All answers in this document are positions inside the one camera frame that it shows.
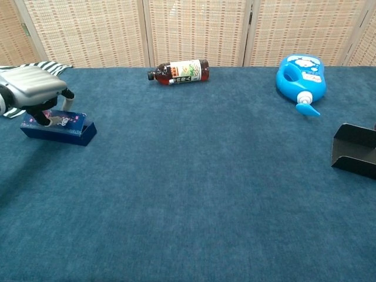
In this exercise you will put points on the bamboo folding screen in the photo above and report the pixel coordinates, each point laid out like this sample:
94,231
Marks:
88,29

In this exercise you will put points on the black unfolded cardboard box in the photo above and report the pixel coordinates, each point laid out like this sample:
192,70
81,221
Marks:
358,147

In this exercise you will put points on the brown tea bottle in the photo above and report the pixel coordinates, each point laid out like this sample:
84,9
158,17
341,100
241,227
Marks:
182,72

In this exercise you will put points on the blue whale pump bottle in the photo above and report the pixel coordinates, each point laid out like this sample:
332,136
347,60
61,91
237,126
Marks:
311,85

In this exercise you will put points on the green white striped cloth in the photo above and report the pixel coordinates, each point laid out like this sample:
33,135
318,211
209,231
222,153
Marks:
55,67

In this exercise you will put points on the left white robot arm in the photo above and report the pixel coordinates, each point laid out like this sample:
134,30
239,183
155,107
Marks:
2,102

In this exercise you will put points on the blue folding glasses case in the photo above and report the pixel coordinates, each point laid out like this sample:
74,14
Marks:
58,135

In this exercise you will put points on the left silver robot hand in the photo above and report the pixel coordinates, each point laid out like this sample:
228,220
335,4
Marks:
32,85

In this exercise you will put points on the blue table cloth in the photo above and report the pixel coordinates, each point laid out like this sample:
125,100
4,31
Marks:
235,176

